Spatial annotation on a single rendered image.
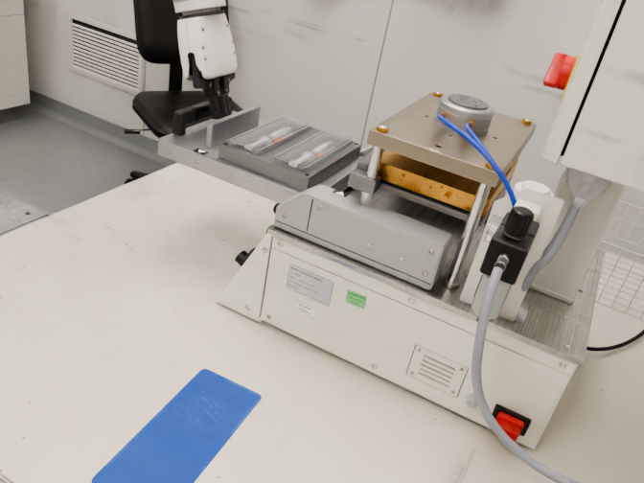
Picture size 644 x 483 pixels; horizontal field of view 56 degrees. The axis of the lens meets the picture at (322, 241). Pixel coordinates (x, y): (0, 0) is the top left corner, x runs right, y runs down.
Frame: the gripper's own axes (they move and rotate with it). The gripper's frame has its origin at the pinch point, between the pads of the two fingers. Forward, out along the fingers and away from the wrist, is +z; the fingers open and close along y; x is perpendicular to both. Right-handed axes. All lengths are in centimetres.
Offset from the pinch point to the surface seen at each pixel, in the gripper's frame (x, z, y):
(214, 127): 3.3, 2.2, 6.9
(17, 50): -219, -14, -131
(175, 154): -2.5, 5.5, 11.0
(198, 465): 20, 35, 44
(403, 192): 36.5, 11.7, 10.2
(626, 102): 64, 0, 16
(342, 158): 21.4, 10.1, -2.1
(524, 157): 25, 50, -146
